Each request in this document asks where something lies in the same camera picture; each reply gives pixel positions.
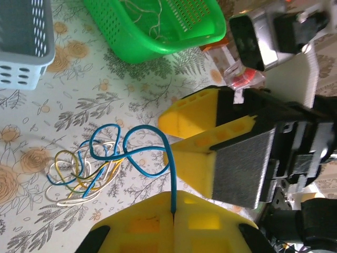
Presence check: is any thin blue cable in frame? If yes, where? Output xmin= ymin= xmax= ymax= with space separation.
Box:
xmin=46 ymin=139 xmax=116 ymax=198

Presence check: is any green cable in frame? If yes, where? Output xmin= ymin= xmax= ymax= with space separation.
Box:
xmin=70 ymin=170 xmax=106 ymax=194

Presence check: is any green plastic basket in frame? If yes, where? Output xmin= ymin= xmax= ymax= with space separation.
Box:
xmin=83 ymin=0 xmax=227 ymax=64

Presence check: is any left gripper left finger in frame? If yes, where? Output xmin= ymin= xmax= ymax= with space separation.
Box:
xmin=75 ymin=191 xmax=175 ymax=253

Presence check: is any yellow cable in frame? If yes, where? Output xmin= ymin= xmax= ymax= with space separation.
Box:
xmin=54 ymin=150 xmax=124 ymax=196

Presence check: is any floral tablecloth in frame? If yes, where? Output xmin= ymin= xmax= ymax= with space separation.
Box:
xmin=0 ymin=0 xmax=266 ymax=253

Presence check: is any blue plastic basket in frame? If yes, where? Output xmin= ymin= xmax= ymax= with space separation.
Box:
xmin=0 ymin=0 xmax=56 ymax=91

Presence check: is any yellow-tan thin cable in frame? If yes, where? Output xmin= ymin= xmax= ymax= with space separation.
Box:
xmin=120 ymin=0 xmax=169 ymax=40

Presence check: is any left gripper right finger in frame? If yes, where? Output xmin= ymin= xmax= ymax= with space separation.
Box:
xmin=173 ymin=191 xmax=274 ymax=253

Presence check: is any white cable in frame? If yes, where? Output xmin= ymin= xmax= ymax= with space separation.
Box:
xmin=44 ymin=141 xmax=124 ymax=206

